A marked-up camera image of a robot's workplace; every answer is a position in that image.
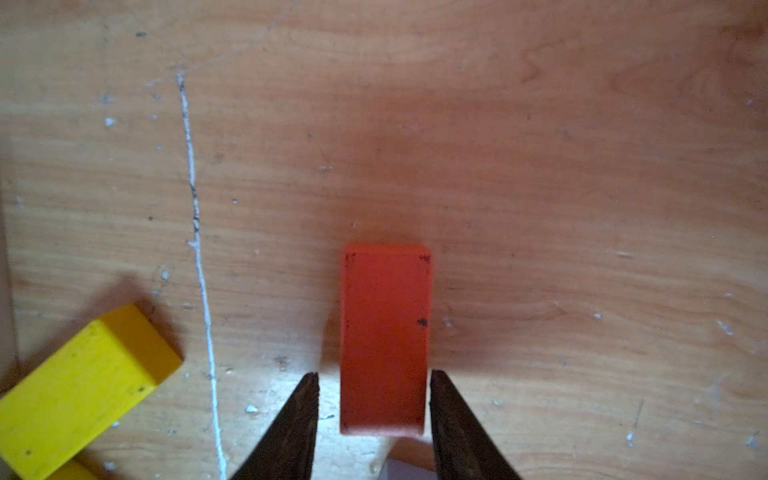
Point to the blue block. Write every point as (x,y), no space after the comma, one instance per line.
(393,469)

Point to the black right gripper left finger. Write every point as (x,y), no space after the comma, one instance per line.
(287,448)

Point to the yellow block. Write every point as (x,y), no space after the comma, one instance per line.
(72,470)
(80,391)

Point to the red block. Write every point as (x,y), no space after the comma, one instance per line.
(386,299)

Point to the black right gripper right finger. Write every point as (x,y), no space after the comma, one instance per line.
(462,447)

